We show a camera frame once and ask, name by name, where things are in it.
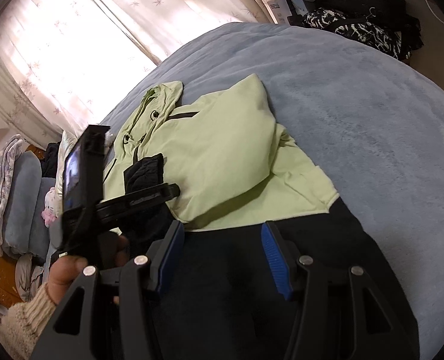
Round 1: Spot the black white patterned garment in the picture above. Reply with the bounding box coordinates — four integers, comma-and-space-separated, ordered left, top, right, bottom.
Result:
302, 8, 424, 61

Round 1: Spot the pink white plush toy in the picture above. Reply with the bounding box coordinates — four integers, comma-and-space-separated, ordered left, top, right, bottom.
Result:
41, 187, 60, 228

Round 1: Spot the folded floral quilt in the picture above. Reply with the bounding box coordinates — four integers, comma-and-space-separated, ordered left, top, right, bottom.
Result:
0, 134, 25, 256

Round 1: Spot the person's left hand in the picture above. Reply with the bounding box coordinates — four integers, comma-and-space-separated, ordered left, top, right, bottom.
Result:
46, 232, 129, 305

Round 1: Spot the white cardboard box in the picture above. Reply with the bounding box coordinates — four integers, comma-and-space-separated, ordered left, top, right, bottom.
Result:
268, 0, 308, 24

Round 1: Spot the black garment by pillows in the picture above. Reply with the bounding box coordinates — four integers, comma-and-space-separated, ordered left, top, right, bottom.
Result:
40, 142, 60, 178

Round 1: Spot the white puffer jacket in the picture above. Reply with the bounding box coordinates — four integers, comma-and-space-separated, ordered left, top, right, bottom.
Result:
55, 131, 77, 196

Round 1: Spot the white floral curtain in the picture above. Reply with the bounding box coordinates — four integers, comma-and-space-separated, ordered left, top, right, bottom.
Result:
0, 0, 272, 146

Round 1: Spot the light green black jacket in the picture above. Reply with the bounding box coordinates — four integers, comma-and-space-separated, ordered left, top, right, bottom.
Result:
103, 75, 420, 359

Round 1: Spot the blue fleece bed blanket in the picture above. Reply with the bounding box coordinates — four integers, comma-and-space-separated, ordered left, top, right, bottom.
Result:
41, 21, 444, 360

